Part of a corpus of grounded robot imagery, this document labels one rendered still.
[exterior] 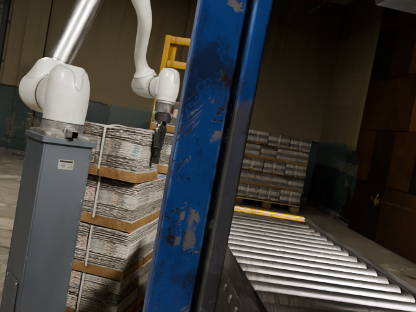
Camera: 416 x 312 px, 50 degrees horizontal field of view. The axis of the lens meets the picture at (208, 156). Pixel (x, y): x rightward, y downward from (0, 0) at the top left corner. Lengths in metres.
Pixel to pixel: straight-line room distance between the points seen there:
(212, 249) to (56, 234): 1.31
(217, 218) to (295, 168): 7.38
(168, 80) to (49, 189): 0.74
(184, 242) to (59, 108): 1.27
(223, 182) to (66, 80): 1.29
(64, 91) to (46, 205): 0.42
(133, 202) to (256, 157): 5.69
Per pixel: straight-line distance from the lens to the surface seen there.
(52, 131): 1.72
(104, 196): 2.13
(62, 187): 1.75
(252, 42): 0.52
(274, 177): 7.77
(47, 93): 1.77
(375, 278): 1.40
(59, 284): 1.87
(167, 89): 2.08
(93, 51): 9.29
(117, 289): 2.19
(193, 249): 0.52
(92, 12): 2.04
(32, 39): 9.43
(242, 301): 0.94
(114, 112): 9.14
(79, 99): 1.74
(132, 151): 2.02
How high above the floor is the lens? 1.12
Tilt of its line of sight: 3 degrees down
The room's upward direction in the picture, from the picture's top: 10 degrees clockwise
